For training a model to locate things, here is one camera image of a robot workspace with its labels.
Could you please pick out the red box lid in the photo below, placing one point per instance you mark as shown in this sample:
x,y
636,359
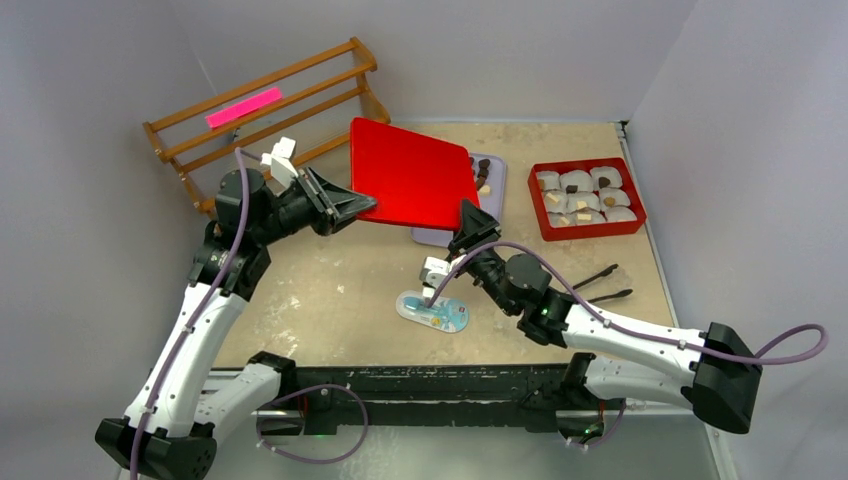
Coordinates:
x,y
417,181

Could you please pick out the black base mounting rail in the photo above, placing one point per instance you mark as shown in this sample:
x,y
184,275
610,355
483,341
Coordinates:
x,y
539,398

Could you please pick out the aluminium frame rail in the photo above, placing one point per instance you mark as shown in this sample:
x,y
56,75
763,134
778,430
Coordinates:
x,y
278,421

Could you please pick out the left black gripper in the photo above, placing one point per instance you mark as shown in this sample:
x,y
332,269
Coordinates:
x,y
343,206

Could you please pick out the lavender plastic tray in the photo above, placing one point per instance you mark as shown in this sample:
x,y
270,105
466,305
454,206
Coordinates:
x,y
493,204

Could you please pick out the pink sticky note strip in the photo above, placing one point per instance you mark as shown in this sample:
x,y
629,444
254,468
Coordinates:
x,y
243,108

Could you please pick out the blue correction tape package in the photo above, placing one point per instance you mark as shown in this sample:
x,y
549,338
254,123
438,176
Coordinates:
x,y
446,314

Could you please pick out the red chocolate box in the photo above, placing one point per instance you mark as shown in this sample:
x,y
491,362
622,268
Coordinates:
x,y
579,199

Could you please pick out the wooden tiered shelf rack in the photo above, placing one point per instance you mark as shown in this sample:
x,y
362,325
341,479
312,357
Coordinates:
x,y
278,118

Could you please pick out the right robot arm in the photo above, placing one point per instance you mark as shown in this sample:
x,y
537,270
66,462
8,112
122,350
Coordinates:
x,y
712,372

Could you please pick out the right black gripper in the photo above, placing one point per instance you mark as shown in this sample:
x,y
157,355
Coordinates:
x,y
476,229

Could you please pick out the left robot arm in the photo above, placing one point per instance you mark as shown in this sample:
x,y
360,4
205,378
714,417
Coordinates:
x,y
171,430

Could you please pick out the metal tongs with black tips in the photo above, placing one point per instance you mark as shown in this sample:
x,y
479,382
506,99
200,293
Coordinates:
x,y
601,277

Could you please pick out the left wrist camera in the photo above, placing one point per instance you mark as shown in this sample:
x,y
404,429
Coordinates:
x,y
279,162

